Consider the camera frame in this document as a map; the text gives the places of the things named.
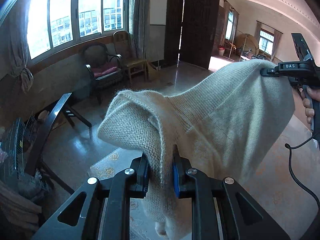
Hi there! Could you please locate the grey window curtain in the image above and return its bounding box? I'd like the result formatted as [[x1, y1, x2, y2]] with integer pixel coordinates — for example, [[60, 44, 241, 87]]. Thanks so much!
[[129, 0, 150, 59]]

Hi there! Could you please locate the red white bucket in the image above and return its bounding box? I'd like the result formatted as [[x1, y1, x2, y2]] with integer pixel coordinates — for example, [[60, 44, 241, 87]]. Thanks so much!
[[219, 46, 225, 57]]

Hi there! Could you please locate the person's right hand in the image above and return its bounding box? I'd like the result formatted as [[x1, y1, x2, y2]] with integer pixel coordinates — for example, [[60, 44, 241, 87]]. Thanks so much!
[[299, 87, 320, 125]]

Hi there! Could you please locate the dark armchair with cushion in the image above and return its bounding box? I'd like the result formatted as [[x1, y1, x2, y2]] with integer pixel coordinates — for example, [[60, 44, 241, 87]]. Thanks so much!
[[81, 42, 124, 104]]

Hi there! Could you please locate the dark wooden side table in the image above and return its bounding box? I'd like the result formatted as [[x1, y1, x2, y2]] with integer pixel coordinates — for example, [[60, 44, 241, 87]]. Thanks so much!
[[24, 93, 92, 194]]

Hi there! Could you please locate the beige knitted sweater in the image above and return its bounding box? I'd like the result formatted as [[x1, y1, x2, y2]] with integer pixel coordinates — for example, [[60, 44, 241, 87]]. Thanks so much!
[[97, 60, 295, 239]]

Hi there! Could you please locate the parked bicycle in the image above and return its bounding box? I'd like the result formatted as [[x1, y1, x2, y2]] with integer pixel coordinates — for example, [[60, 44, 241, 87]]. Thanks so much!
[[240, 48, 263, 61]]

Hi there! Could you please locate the large round bamboo basket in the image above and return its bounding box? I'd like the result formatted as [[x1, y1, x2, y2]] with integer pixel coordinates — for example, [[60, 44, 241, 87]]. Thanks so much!
[[234, 34, 259, 55]]

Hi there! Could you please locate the far small window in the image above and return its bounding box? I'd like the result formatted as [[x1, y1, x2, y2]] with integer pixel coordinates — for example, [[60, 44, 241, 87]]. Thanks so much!
[[254, 21, 283, 61]]

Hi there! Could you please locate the wooden chair by wall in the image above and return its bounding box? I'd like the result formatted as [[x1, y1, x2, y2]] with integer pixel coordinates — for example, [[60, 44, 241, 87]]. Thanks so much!
[[113, 30, 147, 84]]

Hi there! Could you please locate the large window with frame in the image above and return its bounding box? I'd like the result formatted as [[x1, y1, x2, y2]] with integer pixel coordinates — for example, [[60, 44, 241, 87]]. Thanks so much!
[[27, 0, 125, 61]]

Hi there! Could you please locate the black cable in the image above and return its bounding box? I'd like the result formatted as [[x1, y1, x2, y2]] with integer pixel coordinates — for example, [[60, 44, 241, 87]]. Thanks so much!
[[284, 132, 320, 215]]

